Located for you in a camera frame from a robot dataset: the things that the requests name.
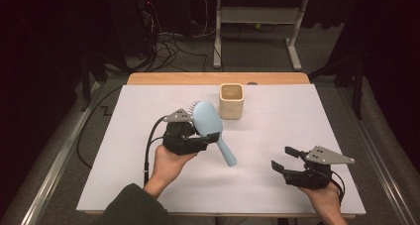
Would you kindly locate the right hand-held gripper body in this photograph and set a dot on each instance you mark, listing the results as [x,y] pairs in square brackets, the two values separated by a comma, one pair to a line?
[312,177]

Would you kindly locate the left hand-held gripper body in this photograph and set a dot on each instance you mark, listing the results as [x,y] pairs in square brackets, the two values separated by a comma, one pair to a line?
[180,140]

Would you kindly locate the light blue hairbrush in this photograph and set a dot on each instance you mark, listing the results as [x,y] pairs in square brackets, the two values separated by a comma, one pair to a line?
[206,119]

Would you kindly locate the beige square cup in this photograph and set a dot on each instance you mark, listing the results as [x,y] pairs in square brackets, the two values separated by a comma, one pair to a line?
[231,107]

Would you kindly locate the person's right hand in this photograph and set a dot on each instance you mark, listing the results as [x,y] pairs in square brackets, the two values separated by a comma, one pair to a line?
[325,198]

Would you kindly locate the person's left hand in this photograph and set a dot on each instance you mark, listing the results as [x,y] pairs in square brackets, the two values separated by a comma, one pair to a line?
[166,167]

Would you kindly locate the white table sheet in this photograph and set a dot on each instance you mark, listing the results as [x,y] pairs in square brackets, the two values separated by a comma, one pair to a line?
[257,192]

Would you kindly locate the wooden table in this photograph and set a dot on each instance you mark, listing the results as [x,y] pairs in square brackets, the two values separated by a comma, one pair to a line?
[198,78]

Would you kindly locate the dark metal stand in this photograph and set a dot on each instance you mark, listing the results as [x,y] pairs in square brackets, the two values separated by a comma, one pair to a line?
[99,68]
[346,69]

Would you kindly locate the aluminium floor rail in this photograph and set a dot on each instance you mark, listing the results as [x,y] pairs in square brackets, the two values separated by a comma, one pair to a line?
[57,165]
[379,152]

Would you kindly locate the white metal desk frame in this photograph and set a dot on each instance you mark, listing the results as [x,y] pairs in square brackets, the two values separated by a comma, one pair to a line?
[257,15]

